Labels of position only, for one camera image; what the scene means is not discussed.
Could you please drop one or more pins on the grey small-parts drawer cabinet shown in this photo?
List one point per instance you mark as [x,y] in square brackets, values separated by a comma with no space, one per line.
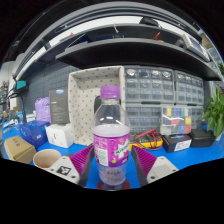
[149,85]
[143,118]
[188,88]

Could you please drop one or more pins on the black zip case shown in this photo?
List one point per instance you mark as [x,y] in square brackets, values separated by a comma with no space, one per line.
[97,105]

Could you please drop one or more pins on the plain black box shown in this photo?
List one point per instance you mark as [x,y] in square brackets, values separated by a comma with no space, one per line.
[202,138]

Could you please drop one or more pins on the black overhead shelf unit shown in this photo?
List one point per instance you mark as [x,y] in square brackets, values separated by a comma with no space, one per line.
[133,53]

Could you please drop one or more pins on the white carton box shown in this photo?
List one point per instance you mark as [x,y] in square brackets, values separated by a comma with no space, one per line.
[59,135]

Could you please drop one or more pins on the dark grey flat box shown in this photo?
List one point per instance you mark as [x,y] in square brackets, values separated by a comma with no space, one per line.
[59,106]

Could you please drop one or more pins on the purple plastic bag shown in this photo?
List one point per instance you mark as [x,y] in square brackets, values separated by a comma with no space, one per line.
[42,110]

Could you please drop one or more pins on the brown cardboard box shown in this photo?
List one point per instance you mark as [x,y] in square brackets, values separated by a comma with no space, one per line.
[18,148]

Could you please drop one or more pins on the yellow multimeter with red leads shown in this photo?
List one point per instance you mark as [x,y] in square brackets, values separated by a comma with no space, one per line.
[150,143]

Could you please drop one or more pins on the beige patterned mug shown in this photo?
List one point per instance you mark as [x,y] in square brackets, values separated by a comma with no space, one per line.
[46,158]

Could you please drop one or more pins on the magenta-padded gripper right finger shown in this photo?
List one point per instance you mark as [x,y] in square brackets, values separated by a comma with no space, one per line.
[160,166]

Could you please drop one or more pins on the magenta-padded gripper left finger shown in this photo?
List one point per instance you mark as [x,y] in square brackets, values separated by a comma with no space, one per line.
[63,168]

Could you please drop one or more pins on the clear organizer with coloured parts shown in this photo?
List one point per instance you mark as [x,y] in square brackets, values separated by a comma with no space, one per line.
[176,119]

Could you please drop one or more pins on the beige dotted fabric bin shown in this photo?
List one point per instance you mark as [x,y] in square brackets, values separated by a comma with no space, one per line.
[83,106]

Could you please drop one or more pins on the blue carton box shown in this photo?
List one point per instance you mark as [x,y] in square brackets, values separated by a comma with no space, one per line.
[33,133]

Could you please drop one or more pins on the black box with white label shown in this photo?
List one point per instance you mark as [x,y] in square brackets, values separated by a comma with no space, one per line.
[176,143]

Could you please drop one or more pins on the green potted plant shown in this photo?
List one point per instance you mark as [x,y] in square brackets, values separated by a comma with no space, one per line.
[215,113]

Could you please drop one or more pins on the small white box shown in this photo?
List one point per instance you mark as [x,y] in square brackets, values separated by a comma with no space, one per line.
[31,117]

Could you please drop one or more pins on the clear bottle with purple label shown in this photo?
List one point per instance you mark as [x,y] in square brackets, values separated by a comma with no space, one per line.
[111,133]

